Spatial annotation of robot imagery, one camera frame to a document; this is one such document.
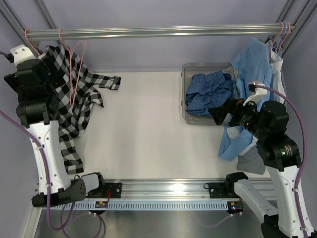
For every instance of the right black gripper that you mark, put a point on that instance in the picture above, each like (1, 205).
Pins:
(237, 106)

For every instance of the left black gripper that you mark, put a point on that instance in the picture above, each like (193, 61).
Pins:
(13, 81)

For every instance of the blue checked shirt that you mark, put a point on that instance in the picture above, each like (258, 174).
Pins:
(208, 91)

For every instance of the black white plaid shirt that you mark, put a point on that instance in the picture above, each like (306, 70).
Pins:
(78, 94)

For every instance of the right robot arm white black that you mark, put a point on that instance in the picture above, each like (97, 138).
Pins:
(281, 156)

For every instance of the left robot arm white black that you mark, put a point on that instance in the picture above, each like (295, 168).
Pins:
(37, 110)

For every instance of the light blue shirt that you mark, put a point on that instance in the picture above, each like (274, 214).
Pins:
(252, 63)

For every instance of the blue hanger on right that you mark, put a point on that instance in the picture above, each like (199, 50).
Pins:
(280, 39)

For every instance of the clear plastic bin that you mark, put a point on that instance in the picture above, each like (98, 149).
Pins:
(188, 70)

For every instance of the aluminium hanging rod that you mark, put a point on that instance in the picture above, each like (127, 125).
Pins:
(148, 32)

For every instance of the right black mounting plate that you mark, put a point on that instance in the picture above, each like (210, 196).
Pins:
(218, 190)

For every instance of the black mounting plate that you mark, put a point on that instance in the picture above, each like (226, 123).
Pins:
(109, 189)
(218, 190)

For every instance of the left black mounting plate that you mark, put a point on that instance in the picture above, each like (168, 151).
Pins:
(109, 189)

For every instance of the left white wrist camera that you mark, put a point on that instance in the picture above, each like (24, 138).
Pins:
(21, 54)

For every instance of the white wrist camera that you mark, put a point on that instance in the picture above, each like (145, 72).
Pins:
(21, 54)
(257, 92)

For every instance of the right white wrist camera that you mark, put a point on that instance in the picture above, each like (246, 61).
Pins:
(257, 92)

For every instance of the left aluminium frame post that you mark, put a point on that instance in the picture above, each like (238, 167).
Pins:
(31, 14)

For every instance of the aluminium frame post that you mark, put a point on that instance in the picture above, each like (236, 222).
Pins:
(31, 14)
(303, 16)

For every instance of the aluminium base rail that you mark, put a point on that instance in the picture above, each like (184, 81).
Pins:
(161, 190)

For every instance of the white slotted cable duct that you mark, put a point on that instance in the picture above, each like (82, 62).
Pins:
(128, 205)

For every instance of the right aluminium frame post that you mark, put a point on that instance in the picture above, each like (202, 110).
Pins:
(303, 16)

